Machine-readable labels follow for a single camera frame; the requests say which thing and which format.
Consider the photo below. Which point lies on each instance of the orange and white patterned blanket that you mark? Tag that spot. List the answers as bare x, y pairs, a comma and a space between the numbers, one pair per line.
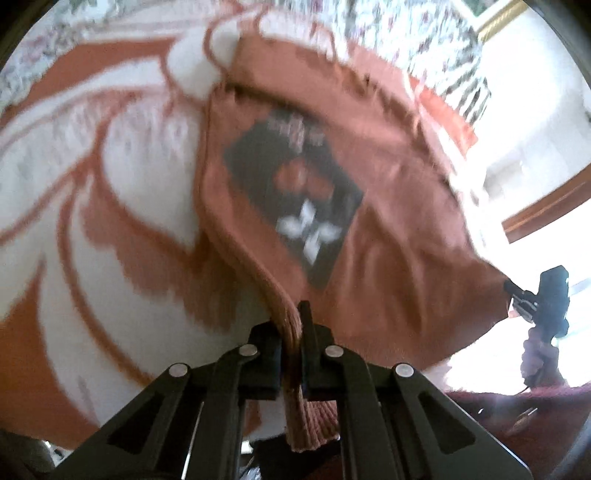
69, 207

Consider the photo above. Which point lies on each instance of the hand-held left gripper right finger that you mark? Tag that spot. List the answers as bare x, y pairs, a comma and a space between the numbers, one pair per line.
313, 357

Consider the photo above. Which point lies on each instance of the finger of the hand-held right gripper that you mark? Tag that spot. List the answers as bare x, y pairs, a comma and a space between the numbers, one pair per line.
521, 299

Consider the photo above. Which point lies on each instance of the person's right hand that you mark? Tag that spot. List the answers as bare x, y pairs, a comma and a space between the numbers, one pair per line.
540, 357

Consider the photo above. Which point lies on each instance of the floral patterned bedsheet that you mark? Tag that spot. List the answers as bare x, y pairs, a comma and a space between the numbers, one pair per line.
397, 27

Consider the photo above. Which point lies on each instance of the brown wooden furniture edge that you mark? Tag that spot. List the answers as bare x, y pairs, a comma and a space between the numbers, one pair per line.
549, 207

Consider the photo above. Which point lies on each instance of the gold picture frame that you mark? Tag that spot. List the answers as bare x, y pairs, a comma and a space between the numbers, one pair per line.
498, 18

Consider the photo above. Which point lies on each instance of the rust orange sweater black print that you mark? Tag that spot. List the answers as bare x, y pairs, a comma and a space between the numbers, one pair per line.
397, 277

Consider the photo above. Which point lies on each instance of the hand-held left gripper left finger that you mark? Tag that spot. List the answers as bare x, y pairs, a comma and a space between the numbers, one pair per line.
267, 357

